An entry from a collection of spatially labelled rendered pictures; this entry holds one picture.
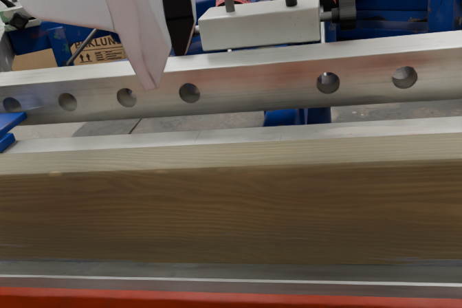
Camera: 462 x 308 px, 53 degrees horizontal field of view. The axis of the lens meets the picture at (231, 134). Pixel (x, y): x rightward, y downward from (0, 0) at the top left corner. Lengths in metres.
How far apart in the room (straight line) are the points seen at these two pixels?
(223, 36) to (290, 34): 0.07
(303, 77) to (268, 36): 0.07
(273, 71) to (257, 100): 0.03
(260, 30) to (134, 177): 0.28
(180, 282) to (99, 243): 0.06
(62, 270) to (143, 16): 0.17
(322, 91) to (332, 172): 0.23
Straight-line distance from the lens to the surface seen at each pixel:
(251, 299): 0.31
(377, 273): 0.26
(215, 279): 0.27
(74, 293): 0.36
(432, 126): 0.42
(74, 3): 0.21
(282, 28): 0.49
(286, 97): 0.45
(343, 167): 0.23
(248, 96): 0.46
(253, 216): 0.25
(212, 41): 0.50
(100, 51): 4.48
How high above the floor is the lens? 1.18
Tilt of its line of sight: 26 degrees down
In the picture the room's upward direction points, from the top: 9 degrees counter-clockwise
